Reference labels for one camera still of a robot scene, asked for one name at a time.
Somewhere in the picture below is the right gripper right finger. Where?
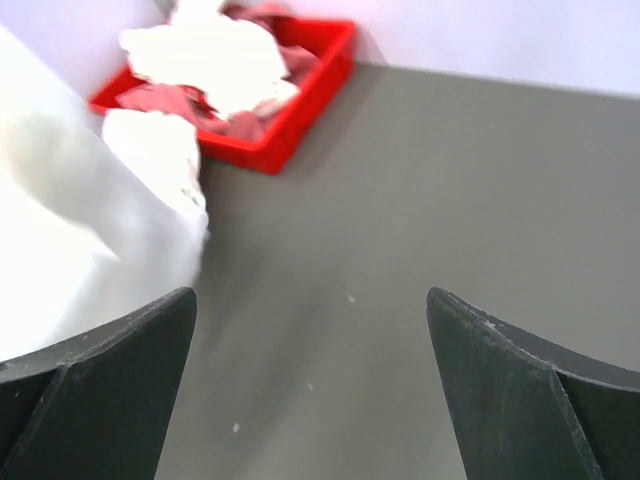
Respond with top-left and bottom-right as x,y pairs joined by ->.
426,288 -> 639,479

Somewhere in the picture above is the white t shirt with print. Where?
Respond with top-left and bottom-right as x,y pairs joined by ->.
1,30 -> 209,360

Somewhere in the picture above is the red plastic bin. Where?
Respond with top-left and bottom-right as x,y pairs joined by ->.
88,16 -> 356,175

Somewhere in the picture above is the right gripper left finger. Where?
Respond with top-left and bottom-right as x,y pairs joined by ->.
1,288 -> 197,480

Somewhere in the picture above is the pink t shirt in bin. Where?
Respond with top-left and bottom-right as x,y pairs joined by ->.
116,1 -> 318,141

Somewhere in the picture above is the white t shirt in bin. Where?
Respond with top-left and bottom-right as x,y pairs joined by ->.
119,1 -> 299,119

